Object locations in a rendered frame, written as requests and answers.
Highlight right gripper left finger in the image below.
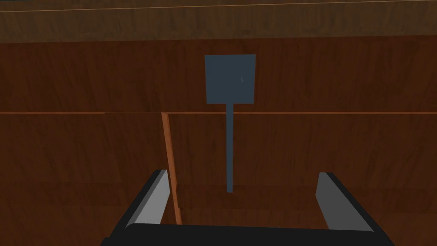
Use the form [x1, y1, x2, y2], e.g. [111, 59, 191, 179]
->
[117, 169, 171, 229]

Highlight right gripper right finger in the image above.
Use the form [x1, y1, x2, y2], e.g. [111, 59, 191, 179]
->
[315, 172, 375, 232]

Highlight brown wooden cupboard door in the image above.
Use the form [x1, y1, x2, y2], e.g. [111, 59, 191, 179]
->
[160, 112, 437, 246]

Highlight blue-grey cupboard handle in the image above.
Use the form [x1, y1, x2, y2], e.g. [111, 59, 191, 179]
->
[204, 53, 256, 194]

